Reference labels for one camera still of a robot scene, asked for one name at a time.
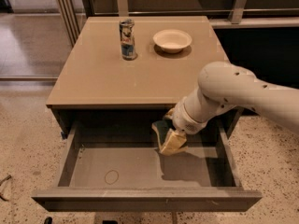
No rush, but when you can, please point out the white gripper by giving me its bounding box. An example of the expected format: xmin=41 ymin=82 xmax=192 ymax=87
xmin=158 ymin=101 xmax=207 ymax=156

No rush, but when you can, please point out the green and yellow sponge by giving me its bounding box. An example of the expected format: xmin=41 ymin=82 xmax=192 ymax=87
xmin=151 ymin=119 xmax=172 ymax=150

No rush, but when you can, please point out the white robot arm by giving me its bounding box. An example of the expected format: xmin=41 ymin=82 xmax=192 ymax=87
xmin=152 ymin=62 xmax=299 ymax=156

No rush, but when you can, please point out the open grey top drawer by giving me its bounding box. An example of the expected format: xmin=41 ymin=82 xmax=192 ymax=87
xmin=32 ymin=120 xmax=262 ymax=212

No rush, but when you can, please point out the beige cabinet with counter top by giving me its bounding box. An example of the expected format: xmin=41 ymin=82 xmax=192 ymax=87
xmin=47 ymin=16 xmax=228 ymax=133

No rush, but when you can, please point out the white bowl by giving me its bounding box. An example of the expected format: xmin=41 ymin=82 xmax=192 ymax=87
xmin=153 ymin=29 xmax=192 ymax=54

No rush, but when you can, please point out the printed drink can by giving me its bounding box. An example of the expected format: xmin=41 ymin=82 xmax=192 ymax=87
xmin=119 ymin=19 xmax=137 ymax=61

